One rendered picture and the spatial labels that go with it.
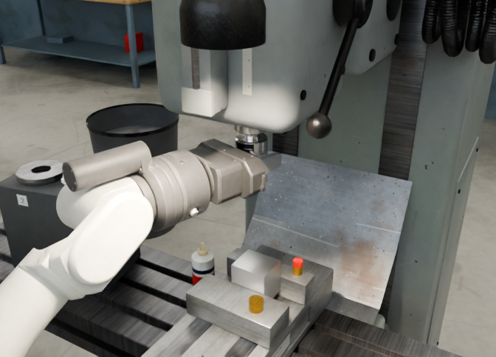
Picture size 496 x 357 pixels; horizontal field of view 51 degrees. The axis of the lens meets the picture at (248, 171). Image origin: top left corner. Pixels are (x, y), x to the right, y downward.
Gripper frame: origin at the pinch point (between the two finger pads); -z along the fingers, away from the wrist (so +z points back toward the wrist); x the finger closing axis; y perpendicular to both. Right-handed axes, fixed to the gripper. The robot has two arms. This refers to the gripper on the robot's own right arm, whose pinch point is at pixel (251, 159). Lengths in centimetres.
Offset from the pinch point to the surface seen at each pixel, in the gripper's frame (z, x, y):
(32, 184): 17.4, 39.3, 12.9
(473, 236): -209, 44, 120
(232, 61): 8.0, -5.2, -16.1
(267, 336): 5.8, -10.0, 22.3
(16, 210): 20.3, 41.2, 17.9
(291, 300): -4.6, -5.1, 24.5
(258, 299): 4.2, -6.5, 18.8
